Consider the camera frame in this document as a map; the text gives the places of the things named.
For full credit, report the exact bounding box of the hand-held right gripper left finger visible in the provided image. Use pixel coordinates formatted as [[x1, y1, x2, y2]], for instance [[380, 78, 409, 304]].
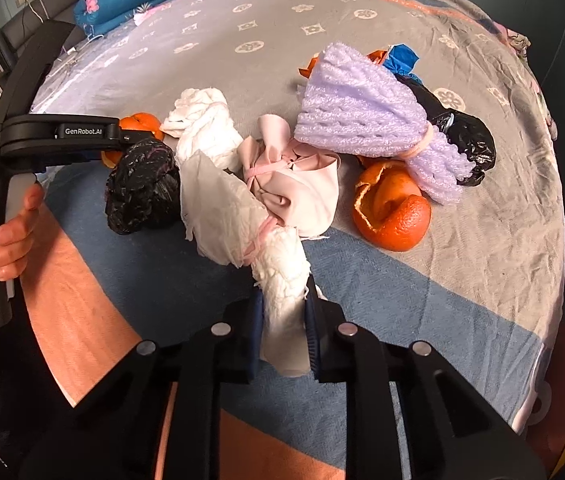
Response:
[[19, 290, 266, 480]]

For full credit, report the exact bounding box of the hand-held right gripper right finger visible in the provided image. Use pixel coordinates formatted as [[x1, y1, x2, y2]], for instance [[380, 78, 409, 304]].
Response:
[[303, 284, 546, 480]]

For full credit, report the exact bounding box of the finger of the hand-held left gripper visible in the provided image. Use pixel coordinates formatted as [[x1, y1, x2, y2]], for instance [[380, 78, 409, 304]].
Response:
[[119, 120, 163, 144]]

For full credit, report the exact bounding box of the white tissue bundle pink band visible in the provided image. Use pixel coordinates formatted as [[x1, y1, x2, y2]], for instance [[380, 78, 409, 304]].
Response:
[[181, 151, 314, 377]]

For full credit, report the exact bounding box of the pink cloth bundle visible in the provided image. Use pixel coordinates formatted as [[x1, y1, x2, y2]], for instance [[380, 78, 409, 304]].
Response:
[[236, 114, 340, 240]]

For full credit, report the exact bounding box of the black plastic bag blue band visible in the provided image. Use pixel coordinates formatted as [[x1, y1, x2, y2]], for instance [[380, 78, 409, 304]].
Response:
[[397, 76, 497, 187]]

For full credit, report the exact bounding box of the person's left hand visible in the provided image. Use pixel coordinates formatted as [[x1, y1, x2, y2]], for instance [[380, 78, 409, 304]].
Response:
[[0, 179, 44, 333]]

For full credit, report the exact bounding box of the small black plastic bag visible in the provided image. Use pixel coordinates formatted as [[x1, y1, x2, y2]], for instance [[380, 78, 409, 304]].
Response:
[[105, 139, 182, 236]]

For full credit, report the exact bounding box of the crumpled white tissue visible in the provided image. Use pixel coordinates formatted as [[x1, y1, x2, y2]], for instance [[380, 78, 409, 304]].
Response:
[[161, 87, 244, 170]]

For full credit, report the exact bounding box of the grey padded headboard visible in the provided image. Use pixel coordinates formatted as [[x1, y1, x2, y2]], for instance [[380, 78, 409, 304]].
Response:
[[0, 0, 86, 68]]

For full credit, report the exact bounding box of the large curled orange peel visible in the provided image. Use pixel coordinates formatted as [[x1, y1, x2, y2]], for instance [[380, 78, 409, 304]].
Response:
[[351, 159, 433, 253]]

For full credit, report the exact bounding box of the grey patterned blanket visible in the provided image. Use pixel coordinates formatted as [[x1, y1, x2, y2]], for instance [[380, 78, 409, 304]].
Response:
[[30, 0, 565, 480]]

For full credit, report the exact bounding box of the purple foam net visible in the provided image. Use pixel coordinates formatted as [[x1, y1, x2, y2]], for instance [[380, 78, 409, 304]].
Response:
[[293, 42, 469, 207]]

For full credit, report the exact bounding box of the floral bed sheet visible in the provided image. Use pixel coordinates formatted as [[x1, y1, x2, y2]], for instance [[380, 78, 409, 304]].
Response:
[[495, 20, 560, 141]]

